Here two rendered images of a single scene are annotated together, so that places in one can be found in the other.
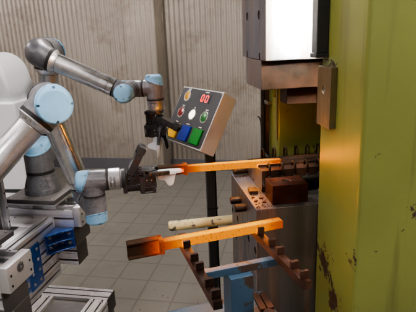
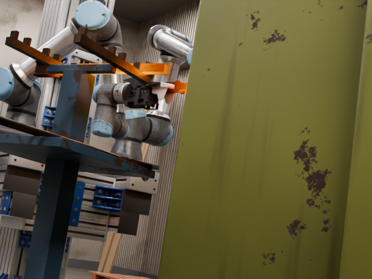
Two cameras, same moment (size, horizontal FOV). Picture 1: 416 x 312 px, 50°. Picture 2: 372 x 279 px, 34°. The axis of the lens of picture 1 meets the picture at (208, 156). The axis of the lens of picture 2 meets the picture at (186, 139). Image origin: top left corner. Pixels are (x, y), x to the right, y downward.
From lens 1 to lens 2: 1.68 m
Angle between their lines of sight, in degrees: 52
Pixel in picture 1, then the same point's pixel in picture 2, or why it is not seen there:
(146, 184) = (140, 95)
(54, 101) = (89, 10)
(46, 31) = not seen: hidden behind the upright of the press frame
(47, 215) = (113, 177)
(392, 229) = (228, 43)
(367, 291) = (195, 122)
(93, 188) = (102, 95)
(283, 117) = not seen: hidden behind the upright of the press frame
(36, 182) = (116, 144)
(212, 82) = not seen: outside the picture
